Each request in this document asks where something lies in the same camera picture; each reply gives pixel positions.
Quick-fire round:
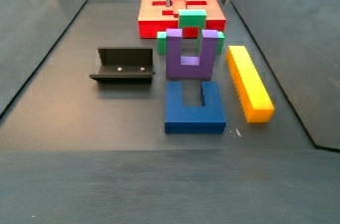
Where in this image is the red slotted board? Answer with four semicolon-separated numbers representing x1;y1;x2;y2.
138;0;225;39

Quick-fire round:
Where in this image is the purple U-shaped block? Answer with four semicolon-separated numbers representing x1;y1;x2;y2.
166;29;217;81

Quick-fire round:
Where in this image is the blue U-shaped block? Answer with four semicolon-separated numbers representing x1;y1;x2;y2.
165;82;226;133

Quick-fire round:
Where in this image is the green U-shaped block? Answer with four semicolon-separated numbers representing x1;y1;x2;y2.
157;9;225;55

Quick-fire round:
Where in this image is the black angle bracket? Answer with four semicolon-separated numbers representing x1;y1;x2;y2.
89;47;154;82

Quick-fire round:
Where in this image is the yellow long bar block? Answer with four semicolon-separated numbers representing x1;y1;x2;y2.
225;46;274;123

